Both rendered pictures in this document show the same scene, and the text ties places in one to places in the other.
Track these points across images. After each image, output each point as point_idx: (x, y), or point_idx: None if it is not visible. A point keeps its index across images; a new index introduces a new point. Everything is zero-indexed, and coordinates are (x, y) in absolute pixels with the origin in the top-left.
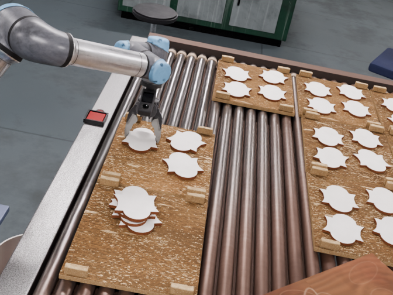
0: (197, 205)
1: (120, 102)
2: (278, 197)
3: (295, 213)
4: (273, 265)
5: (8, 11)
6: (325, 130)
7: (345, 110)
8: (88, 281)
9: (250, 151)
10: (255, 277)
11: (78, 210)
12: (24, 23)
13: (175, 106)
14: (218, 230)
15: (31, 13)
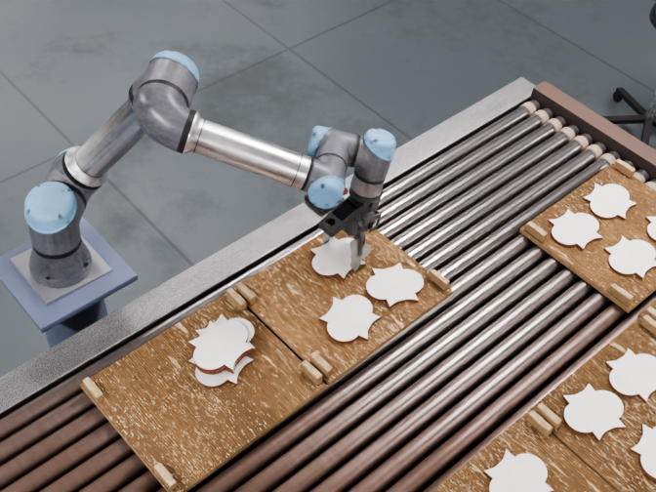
0: (307, 383)
1: (389, 184)
2: (437, 429)
3: (434, 464)
4: None
5: (153, 64)
6: (643, 362)
7: None
8: (99, 408)
9: (481, 339)
10: None
11: (178, 317)
12: (143, 91)
13: (451, 222)
14: (305, 429)
15: (170, 76)
